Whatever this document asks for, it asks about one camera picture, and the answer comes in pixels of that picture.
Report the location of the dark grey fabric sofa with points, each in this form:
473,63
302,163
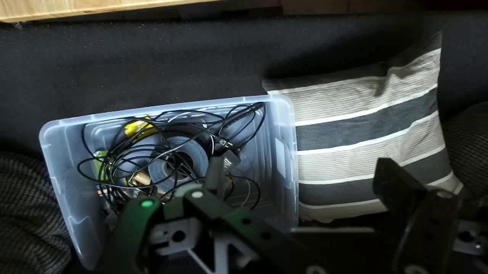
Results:
153,66

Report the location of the light wooden table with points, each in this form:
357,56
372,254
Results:
51,8

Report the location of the grey knit blanket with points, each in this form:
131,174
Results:
473,146

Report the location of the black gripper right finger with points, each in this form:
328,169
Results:
432,229

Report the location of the clear plastic storage box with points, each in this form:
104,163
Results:
66,152

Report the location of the grey tape roll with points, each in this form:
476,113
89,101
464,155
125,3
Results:
197,152

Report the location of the grey white striped pillow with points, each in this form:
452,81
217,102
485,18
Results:
356,137

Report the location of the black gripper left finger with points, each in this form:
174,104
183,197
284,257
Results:
229,222

